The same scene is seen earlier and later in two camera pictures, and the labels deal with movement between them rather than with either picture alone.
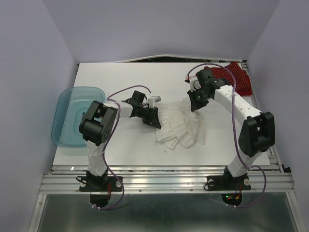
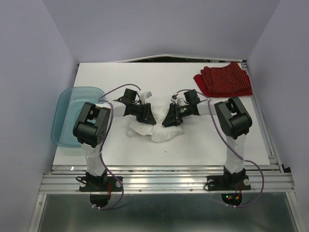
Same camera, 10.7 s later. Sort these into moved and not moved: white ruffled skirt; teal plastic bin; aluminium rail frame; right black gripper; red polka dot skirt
Moved: right black gripper; white ruffled skirt
Not moved: aluminium rail frame; teal plastic bin; red polka dot skirt
